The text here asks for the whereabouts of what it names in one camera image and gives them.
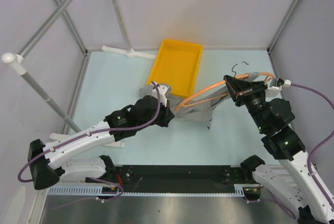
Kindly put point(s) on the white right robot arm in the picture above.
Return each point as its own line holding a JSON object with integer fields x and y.
{"x": 310, "y": 201}

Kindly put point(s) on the yellow plastic tray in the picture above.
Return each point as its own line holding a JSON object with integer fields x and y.
{"x": 177, "y": 64}

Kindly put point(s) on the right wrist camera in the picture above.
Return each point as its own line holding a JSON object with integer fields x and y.
{"x": 276, "y": 86}

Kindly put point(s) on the white slotted cable duct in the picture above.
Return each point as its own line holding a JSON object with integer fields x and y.
{"x": 91, "y": 190}

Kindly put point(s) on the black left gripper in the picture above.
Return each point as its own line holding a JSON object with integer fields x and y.
{"x": 167, "y": 115}

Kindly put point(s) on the white clothes rack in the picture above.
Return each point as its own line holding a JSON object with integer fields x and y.
{"x": 111, "y": 82}

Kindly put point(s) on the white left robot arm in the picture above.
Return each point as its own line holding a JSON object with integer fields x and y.
{"x": 52, "y": 162}

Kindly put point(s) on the grey tank top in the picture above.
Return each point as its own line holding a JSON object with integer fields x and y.
{"x": 200, "y": 110}

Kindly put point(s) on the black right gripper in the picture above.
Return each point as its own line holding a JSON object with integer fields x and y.
{"x": 238, "y": 86}

